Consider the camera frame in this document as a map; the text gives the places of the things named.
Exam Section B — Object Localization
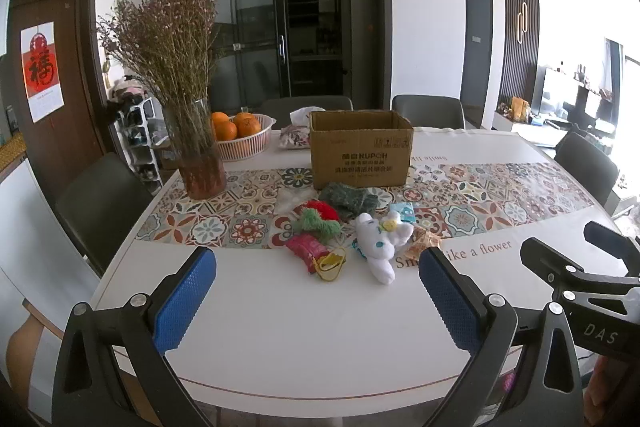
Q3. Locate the dried flower bouquet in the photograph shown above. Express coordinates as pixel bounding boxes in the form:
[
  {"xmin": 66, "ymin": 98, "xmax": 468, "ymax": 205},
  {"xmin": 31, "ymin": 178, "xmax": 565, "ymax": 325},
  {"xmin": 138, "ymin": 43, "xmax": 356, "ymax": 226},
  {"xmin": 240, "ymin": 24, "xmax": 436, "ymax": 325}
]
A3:
[{"xmin": 96, "ymin": 0, "xmax": 229, "ymax": 148}]

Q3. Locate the clear plastic bag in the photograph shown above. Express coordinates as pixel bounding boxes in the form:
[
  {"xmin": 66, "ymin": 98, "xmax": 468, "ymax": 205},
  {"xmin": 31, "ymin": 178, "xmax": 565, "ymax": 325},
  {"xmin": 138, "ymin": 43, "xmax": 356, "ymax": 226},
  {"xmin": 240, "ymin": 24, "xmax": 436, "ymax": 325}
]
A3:
[{"xmin": 274, "ymin": 189, "xmax": 321, "ymax": 213}]

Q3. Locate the television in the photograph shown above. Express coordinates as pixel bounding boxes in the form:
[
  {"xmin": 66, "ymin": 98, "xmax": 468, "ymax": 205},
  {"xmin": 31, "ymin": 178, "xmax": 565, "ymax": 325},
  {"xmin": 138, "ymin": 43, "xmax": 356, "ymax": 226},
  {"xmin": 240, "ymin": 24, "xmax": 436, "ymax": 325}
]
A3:
[{"xmin": 532, "ymin": 69, "xmax": 581, "ymax": 118}]

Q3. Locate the white plush toy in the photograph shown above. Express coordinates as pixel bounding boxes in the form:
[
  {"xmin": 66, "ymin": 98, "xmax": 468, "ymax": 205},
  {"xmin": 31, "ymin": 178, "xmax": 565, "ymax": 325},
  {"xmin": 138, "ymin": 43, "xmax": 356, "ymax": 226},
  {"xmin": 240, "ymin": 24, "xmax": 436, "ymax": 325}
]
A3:
[{"xmin": 353, "ymin": 210, "xmax": 416, "ymax": 284}]

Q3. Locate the red green plush toy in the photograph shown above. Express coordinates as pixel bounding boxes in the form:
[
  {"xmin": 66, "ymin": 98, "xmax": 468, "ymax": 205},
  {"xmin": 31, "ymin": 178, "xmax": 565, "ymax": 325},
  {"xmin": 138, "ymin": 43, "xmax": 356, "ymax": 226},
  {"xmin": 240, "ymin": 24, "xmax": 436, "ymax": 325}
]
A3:
[{"xmin": 292, "ymin": 200, "xmax": 346, "ymax": 241}]

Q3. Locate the green knitted cloth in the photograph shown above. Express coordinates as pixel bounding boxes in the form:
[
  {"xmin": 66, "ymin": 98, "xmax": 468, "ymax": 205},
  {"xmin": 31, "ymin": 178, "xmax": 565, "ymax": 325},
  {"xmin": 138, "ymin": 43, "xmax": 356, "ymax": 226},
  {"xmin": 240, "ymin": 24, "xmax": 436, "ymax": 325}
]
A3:
[{"xmin": 318, "ymin": 181, "xmax": 381, "ymax": 214}]

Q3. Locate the white media cabinet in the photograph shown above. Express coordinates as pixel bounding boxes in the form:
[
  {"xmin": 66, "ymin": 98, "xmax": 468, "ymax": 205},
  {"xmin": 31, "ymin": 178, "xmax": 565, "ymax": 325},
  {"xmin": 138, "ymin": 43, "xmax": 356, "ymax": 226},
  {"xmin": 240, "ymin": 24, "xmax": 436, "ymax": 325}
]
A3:
[{"xmin": 492, "ymin": 109, "xmax": 566, "ymax": 148}]

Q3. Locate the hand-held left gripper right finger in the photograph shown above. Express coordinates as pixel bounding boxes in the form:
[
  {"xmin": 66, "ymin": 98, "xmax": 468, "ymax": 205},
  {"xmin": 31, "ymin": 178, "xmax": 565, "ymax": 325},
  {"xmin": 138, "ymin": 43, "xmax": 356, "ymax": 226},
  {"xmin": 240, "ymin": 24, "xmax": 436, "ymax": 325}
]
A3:
[{"xmin": 418, "ymin": 247, "xmax": 587, "ymax": 427}]

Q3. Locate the brown cardboard box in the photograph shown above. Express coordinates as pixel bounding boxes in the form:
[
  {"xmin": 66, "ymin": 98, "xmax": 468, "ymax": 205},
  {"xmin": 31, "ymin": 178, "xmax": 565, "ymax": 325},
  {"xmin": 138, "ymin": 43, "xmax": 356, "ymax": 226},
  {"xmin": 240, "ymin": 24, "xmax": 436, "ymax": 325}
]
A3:
[{"xmin": 308, "ymin": 109, "xmax": 415, "ymax": 190}]

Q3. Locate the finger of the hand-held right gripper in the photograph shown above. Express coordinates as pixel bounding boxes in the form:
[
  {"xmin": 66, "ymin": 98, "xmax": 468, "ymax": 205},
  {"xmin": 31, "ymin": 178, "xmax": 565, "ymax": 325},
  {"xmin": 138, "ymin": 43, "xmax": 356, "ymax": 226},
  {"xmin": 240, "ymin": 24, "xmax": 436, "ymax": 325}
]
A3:
[
  {"xmin": 583, "ymin": 220, "xmax": 640, "ymax": 279},
  {"xmin": 519, "ymin": 236, "xmax": 640, "ymax": 304}
]

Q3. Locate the white shoe rack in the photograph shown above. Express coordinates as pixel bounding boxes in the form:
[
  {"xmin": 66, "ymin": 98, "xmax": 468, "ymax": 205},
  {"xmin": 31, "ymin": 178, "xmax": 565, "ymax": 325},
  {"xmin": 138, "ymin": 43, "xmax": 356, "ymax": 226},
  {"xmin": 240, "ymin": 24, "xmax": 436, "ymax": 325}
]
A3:
[{"xmin": 114, "ymin": 94, "xmax": 164, "ymax": 183}]

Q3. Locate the glass vase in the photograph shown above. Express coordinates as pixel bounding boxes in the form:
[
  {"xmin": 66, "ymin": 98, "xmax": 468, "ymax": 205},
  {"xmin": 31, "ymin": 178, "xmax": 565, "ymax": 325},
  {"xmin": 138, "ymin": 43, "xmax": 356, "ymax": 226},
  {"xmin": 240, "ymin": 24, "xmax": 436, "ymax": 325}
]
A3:
[{"xmin": 162, "ymin": 99, "xmax": 229, "ymax": 200}]

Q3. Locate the red white wall calendar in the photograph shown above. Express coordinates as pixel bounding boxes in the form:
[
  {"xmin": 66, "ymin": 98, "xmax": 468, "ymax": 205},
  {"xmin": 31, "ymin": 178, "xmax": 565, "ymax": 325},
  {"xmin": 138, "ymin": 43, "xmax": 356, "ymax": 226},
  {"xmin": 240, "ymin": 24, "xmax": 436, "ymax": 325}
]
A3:
[{"xmin": 19, "ymin": 21, "xmax": 65, "ymax": 124}]

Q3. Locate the grey door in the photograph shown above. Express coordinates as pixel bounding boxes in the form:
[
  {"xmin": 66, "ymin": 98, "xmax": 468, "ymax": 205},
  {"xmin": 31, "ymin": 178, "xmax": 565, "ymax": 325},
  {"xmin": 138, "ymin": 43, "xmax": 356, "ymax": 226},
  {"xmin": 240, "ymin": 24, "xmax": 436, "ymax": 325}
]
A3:
[{"xmin": 459, "ymin": 0, "xmax": 494, "ymax": 128}]

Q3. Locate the white plastic bag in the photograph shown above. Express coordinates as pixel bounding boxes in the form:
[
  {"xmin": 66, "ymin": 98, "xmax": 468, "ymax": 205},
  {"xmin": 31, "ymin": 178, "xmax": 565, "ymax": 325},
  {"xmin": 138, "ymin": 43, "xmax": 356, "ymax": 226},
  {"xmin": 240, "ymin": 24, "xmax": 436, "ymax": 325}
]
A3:
[{"xmin": 289, "ymin": 106, "xmax": 326, "ymax": 128}]

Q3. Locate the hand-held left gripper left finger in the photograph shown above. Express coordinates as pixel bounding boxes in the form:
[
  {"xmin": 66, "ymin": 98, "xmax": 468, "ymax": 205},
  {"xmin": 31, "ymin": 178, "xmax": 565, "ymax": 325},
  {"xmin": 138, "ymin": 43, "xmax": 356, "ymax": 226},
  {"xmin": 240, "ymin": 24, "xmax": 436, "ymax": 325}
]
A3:
[{"xmin": 50, "ymin": 247, "xmax": 219, "ymax": 427}]

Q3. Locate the dark slatted wall panel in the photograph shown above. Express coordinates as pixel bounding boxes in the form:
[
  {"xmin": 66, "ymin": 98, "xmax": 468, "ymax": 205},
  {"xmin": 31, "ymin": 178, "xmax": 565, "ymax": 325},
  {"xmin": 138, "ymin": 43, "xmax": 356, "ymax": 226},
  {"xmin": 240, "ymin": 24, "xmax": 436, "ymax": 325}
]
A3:
[{"xmin": 499, "ymin": 0, "xmax": 541, "ymax": 118}]

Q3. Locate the dark glass sliding door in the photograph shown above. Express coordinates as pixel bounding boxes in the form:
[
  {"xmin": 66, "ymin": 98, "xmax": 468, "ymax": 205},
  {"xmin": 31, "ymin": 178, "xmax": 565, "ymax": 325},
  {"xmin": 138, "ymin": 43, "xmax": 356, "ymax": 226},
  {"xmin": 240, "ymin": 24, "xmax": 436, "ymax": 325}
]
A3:
[{"xmin": 169, "ymin": 0, "xmax": 391, "ymax": 118}]

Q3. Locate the brown wooden door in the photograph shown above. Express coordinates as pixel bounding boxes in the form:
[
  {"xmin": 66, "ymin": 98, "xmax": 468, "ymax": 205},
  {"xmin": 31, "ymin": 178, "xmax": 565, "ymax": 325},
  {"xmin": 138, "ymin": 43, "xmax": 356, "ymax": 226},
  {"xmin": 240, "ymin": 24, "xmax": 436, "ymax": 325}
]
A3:
[{"xmin": 0, "ymin": 0, "xmax": 109, "ymax": 188}]

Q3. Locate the dark grey chair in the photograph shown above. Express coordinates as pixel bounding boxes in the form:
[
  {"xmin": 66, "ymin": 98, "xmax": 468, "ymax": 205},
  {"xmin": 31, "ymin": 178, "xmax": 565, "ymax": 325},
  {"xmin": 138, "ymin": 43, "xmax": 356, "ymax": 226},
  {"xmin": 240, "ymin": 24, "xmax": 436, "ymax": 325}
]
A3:
[
  {"xmin": 259, "ymin": 95, "xmax": 354, "ymax": 130},
  {"xmin": 553, "ymin": 131, "xmax": 620, "ymax": 213},
  {"xmin": 54, "ymin": 151, "xmax": 156, "ymax": 278},
  {"xmin": 391, "ymin": 94, "xmax": 466, "ymax": 130}
]

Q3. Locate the small blue packet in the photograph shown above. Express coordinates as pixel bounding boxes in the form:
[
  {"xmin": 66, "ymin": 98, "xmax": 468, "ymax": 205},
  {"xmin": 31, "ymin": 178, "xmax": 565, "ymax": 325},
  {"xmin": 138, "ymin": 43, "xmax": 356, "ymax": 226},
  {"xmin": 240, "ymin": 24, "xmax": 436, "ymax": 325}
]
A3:
[{"xmin": 388, "ymin": 201, "xmax": 416, "ymax": 226}]

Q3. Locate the red snack packet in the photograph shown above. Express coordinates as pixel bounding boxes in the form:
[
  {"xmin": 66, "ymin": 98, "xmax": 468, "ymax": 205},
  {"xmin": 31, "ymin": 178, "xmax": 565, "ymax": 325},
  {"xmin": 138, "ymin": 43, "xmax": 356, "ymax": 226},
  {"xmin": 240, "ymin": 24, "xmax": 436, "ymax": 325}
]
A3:
[{"xmin": 285, "ymin": 234, "xmax": 334, "ymax": 276}]

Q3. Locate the patterned table runner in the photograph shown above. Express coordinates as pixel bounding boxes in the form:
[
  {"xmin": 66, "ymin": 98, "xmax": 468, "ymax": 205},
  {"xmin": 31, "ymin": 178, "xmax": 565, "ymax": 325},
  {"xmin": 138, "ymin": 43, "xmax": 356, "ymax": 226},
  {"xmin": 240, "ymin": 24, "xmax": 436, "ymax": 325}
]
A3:
[{"xmin": 134, "ymin": 161, "xmax": 597, "ymax": 251}]

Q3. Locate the orange snack packet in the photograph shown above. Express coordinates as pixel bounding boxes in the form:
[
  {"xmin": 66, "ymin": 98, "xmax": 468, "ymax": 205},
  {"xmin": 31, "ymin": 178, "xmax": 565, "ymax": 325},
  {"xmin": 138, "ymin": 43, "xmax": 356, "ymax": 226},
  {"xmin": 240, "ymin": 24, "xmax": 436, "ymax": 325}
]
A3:
[{"xmin": 409, "ymin": 226, "xmax": 444, "ymax": 261}]

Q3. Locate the white plastic fruit basket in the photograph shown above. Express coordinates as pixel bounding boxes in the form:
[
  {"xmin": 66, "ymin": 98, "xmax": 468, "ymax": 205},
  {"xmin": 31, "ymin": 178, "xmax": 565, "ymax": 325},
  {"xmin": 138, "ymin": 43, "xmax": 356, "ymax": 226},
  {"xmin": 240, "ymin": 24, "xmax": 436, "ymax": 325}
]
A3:
[{"xmin": 212, "ymin": 112, "xmax": 278, "ymax": 162}]

